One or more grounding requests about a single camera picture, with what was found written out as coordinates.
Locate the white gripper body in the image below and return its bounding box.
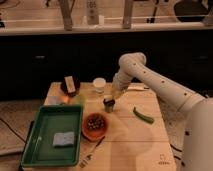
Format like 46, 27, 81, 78
111, 73, 131, 95

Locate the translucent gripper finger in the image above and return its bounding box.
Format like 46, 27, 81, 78
111, 90, 121, 99

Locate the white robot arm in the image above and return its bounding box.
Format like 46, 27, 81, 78
111, 52, 213, 171

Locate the metal cup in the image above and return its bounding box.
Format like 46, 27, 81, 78
103, 100, 115, 113

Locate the white plastic cup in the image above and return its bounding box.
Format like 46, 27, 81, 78
93, 77, 106, 93

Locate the white brush with black head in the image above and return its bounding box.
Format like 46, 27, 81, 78
127, 86, 149, 91

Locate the green chili pepper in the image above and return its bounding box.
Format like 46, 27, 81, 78
133, 107, 155, 124

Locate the orange bowl with beans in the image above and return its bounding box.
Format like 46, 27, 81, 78
82, 113, 108, 142

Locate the dark round box with card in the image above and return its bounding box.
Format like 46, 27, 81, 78
60, 76, 80, 97

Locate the blue sponge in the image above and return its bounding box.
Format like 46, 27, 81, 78
53, 132, 75, 146

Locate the green plastic tray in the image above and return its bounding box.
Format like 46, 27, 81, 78
21, 105, 83, 168

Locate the fork with dark handle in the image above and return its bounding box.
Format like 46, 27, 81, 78
79, 138, 104, 168

